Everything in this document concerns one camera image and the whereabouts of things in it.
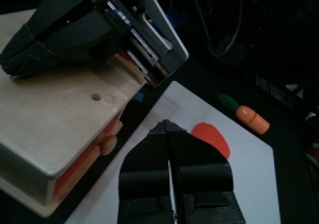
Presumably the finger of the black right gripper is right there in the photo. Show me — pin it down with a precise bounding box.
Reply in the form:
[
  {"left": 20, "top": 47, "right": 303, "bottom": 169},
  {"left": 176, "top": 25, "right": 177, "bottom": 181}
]
[
  {"left": 0, "top": 7, "right": 127, "bottom": 80},
  {"left": 24, "top": 0, "right": 108, "bottom": 39}
]

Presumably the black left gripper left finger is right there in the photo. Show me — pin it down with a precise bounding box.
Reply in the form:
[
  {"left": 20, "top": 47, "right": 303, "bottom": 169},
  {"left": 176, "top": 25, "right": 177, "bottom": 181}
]
[{"left": 117, "top": 119, "right": 176, "bottom": 224}]

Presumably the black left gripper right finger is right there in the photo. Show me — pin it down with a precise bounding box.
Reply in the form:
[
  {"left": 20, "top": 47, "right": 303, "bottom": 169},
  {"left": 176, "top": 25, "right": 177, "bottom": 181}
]
[{"left": 165, "top": 119, "right": 247, "bottom": 224}]

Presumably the flat orange dough disc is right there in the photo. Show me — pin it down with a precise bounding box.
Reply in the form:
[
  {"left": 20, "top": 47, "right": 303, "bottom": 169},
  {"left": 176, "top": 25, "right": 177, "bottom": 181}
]
[{"left": 191, "top": 122, "right": 232, "bottom": 161}]

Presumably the red drawer with wooden knob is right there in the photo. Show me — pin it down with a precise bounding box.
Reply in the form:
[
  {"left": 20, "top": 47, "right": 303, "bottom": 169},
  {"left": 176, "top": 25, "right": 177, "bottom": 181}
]
[{"left": 51, "top": 110, "right": 125, "bottom": 203}]

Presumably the wooden drawer box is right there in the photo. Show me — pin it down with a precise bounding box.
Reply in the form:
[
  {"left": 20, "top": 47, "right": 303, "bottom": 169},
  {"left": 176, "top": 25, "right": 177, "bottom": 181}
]
[{"left": 0, "top": 7, "right": 147, "bottom": 219}]

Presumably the white cutting board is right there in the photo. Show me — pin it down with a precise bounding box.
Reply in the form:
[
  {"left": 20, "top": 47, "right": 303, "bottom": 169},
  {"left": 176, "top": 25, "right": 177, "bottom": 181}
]
[{"left": 64, "top": 80, "right": 284, "bottom": 224}]

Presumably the small blue piece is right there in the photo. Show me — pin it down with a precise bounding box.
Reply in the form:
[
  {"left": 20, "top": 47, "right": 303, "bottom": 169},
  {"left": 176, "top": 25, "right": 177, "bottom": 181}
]
[{"left": 132, "top": 91, "right": 145, "bottom": 104}]

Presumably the orange toy carrot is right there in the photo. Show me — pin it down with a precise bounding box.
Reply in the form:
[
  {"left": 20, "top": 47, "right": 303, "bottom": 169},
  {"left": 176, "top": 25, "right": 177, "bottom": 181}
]
[{"left": 216, "top": 92, "right": 272, "bottom": 135}]

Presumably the black looped cable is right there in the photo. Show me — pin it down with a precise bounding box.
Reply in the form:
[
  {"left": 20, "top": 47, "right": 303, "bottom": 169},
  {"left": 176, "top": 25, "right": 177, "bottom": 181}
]
[{"left": 192, "top": 0, "right": 247, "bottom": 58}]

